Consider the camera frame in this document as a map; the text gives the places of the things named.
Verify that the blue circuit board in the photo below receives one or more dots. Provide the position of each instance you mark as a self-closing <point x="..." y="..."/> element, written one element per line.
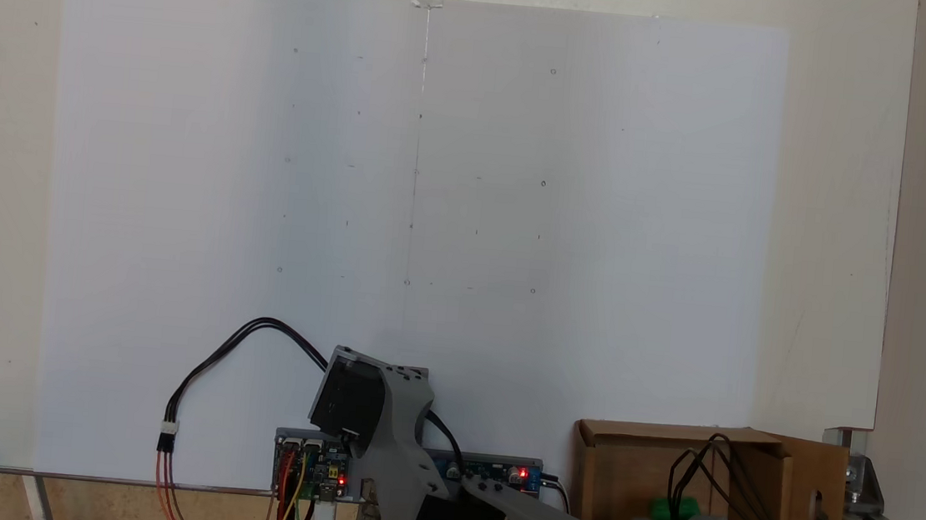
<point x="495" y="469"/>

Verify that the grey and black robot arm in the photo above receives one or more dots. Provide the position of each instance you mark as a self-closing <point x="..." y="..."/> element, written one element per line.
<point x="404" y="456"/>

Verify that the circuit board with jumper pins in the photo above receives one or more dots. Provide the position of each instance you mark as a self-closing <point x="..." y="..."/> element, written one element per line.
<point x="319" y="469"/>

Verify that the metal corner bracket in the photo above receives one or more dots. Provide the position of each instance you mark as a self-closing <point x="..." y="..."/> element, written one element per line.
<point x="859" y="479"/>

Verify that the white paper sheet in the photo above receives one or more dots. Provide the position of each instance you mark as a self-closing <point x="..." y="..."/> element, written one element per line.
<point x="184" y="185"/>

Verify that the brown cardboard box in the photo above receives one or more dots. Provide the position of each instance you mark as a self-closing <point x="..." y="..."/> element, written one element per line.
<point x="621" y="466"/>

